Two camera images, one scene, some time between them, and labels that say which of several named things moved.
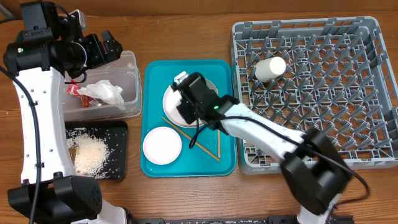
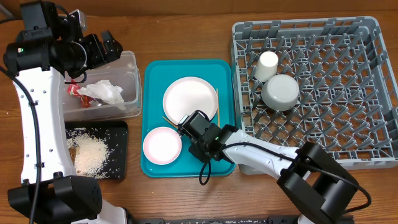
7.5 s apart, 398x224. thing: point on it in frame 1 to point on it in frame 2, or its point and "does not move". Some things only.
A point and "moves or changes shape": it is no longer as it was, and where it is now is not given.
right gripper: (183, 109) to (194, 150)
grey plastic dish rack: (338, 79) does not move
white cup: (270, 68) moves or changes shape
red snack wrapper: (84, 101) does not move
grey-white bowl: (211, 86) to (280, 92)
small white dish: (161, 145) does not move
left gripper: (98, 55) does not move
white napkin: (103, 90) does not move
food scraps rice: (89, 155) does not move
